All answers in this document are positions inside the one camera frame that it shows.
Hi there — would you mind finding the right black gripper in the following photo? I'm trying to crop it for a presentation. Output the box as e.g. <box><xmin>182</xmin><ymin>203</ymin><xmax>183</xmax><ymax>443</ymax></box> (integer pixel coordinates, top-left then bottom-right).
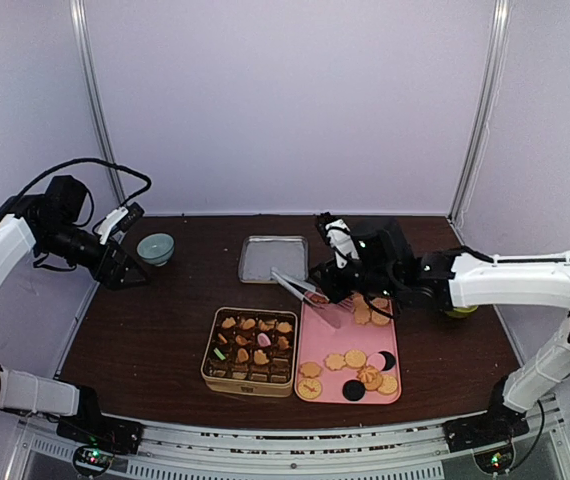
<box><xmin>308</xmin><ymin>257</ymin><xmax>399</xmax><ymax>305</ymax></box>

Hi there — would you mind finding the metal tongs white handle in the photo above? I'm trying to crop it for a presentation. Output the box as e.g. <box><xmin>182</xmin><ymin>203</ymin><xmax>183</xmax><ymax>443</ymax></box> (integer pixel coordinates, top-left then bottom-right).
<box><xmin>271</xmin><ymin>267</ymin><xmax>355</xmax><ymax>329</ymax></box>

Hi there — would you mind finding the pink round cookie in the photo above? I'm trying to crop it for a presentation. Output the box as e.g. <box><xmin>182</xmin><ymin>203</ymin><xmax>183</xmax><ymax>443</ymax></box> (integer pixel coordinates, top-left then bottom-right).
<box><xmin>256</xmin><ymin>333</ymin><xmax>271</xmax><ymax>347</ymax></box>
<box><xmin>367</xmin><ymin>352</ymin><xmax>386</xmax><ymax>371</ymax></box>

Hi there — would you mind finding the green round cookie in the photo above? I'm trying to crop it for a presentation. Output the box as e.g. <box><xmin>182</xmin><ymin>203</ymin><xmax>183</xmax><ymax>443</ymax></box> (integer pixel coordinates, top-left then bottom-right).
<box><xmin>213</xmin><ymin>349</ymin><xmax>226</xmax><ymax>361</ymax></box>

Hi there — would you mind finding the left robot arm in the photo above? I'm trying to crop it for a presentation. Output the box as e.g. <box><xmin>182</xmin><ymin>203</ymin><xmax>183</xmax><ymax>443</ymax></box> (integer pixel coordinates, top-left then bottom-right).
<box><xmin>0</xmin><ymin>175</ymin><xmax>147</xmax><ymax>444</ymax></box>

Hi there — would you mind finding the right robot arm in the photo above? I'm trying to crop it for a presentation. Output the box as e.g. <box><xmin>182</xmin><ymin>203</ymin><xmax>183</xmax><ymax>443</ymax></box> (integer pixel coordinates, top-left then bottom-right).
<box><xmin>310</xmin><ymin>213</ymin><xmax>570</xmax><ymax>442</ymax></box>

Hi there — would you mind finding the light blue ceramic bowl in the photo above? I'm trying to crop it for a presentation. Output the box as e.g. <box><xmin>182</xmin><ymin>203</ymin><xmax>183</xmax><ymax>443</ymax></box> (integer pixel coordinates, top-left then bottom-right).
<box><xmin>136</xmin><ymin>233</ymin><xmax>175</xmax><ymax>267</ymax></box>

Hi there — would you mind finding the pink plastic tray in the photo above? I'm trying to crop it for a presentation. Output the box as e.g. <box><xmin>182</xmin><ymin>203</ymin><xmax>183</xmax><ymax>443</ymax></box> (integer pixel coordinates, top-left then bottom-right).
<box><xmin>295</xmin><ymin>293</ymin><xmax>402</xmax><ymax>405</ymax></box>

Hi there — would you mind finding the silver tin lid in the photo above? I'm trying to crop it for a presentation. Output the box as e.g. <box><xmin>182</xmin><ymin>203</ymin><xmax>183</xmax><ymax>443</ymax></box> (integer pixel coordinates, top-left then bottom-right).
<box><xmin>238</xmin><ymin>235</ymin><xmax>309</xmax><ymax>284</ymax></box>

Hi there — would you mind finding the black sandwich cookie right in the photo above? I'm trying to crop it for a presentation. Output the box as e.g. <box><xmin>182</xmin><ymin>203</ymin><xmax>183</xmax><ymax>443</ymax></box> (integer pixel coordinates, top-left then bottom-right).
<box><xmin>379</xmin><ymin>351</ymin><xmax>397</xmax><ymax>371</ymax></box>

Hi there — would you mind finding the black sandwich cookie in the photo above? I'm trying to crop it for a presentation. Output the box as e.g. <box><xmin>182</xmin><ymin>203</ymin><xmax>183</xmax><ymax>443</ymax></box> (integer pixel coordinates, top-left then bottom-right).
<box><xmin>342</xmin><ymin>379</ymin><xmax>367</xmax><ymax>402</ymax></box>
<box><xmin>379</xmin><ymin>351</ymin><xmax>397</xmax><ymax>371</ymax></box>

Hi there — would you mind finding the swirl butter cookie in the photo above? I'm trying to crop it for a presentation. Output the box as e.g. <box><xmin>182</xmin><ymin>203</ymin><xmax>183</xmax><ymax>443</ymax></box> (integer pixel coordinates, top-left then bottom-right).
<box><xmin>357</xmin><ymin>365</ymin><xmax>381</xmax><ymax>390</ymax></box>

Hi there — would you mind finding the black sandwich cookie bottom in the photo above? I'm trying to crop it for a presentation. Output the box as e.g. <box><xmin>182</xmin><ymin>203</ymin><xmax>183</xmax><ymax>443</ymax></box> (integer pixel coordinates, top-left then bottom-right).
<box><xmin>342</xmin><ymin>379</ymin><xmax>367</xmax><ymax>402</ymax></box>

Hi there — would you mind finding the clock face round cookie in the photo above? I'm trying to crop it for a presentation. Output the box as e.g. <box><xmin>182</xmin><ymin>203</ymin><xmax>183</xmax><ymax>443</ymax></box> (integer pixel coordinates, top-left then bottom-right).
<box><xmin>296</xmin><ymin>378</ymin><xmax>322</xmax><ymax>401</ymax></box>

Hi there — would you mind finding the gold cookie tin box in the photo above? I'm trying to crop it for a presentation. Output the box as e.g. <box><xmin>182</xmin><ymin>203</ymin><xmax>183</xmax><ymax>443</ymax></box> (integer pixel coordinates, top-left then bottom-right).
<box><xmin>200</xmin><ymin>307</ymin><xmax>299</xmax><ymax>398</ymax></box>

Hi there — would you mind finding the green plastic bowl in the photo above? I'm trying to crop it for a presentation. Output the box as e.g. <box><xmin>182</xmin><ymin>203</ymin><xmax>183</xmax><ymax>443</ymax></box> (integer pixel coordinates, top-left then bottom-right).
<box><xmin>444</xmin><ymin>306</ymin><xmax>478</xmax><ymax>319</ymax></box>

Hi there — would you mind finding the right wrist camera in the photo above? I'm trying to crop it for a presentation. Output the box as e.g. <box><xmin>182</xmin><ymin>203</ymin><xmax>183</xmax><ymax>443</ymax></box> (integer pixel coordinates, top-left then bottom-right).
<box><xmin>315</xmin><ymin>212</ymin><xmax>359</xmax><ymax>269</ymax></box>

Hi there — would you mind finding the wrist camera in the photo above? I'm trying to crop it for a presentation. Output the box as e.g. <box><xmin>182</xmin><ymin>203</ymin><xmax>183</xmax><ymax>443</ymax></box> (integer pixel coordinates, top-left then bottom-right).
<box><xmin>93</xmin><ymin>202</ymin><xmax>145</xmax><ymax>245</ymax></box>
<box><xmin>315</xmin><ymin>212</ymin><xmax>359</xmax><ymax>269</ymax></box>

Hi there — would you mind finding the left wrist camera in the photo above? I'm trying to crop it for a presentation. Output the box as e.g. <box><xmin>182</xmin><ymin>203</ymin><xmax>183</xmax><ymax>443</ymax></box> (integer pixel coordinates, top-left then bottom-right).
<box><xmin>93</xmin><ymin>202</ymin><xmax>145</xmax><ymax>245</ymax></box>

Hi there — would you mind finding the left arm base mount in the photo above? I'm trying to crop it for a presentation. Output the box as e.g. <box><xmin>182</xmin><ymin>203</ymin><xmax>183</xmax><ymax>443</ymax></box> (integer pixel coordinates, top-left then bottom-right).
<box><xmin>56</xmin><ymin>417</ymin><xmax>144</xmax><ymax>455</ymax></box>

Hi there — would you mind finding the right aluminium frame post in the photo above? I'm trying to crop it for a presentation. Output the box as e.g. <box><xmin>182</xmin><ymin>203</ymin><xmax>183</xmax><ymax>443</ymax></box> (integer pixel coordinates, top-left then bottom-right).
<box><xmin>448</xmin><ymin>0</ymin><xmax>512</xmax><ymax>229</ymax></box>

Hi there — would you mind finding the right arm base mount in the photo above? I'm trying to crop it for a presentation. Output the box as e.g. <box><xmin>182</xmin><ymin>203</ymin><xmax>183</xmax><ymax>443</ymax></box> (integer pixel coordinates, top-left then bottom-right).
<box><xmin>442</xmin><ymin>415</ymin><xmax>530</xmax><ymax>453</ymax></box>

